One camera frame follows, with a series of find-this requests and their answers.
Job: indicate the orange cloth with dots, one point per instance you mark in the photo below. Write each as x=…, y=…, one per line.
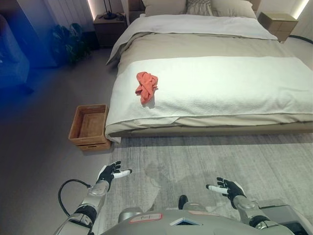
x=146, y=85

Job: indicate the white folded bed sheet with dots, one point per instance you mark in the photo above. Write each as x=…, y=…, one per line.
x=195, y=24

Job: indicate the patterned grey cushion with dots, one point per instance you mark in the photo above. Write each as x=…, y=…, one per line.
x=198, y=7

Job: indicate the light wooden nightstand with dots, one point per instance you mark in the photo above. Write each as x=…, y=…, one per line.
x=278, y=27

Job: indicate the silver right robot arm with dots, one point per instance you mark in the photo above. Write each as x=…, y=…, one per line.
x=247, y=208

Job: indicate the green potted plant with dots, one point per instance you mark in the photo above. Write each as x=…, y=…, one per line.
x=73, y=44

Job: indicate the white wall light strip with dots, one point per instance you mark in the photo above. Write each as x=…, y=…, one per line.
x=297, y=8
x=91, y=8

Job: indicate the brown wicker basket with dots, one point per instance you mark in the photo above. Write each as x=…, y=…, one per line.
x=88, y=122

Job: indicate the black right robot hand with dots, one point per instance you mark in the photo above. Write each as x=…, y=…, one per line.
x=233, y=189

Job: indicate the silver left robot leg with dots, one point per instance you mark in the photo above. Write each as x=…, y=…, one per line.
x=129, y=215

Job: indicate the grey floor rug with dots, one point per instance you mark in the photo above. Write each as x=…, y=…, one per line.
x=220, y=156

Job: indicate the white bed mattress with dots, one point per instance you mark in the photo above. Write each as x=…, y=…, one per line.
x=220, y=85

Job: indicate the beige low bed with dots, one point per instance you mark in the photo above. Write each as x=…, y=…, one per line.
x=220, y=128

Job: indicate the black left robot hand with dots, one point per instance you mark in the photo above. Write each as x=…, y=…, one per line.
x=107, y=172

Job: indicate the plain beige pillow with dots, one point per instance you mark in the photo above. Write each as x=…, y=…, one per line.
x=163, y=7
x=232, y=8

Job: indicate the silver robot torso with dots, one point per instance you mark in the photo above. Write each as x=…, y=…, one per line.
x=159, y=225

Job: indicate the blue armchair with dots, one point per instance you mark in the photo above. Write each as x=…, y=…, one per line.
x=12, y=61

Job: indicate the dark wooden nightstand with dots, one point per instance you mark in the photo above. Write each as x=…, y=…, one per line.
x=110, y=31

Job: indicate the black table lamp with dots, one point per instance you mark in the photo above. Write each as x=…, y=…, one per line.
x=109, y=16

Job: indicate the light wooden crate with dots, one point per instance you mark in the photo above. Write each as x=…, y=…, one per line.
x=97, y=147

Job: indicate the beige duvet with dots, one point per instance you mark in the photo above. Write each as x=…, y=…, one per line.
x=195, y=46

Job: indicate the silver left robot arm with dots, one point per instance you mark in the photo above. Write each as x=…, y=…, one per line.
x=96, y=193

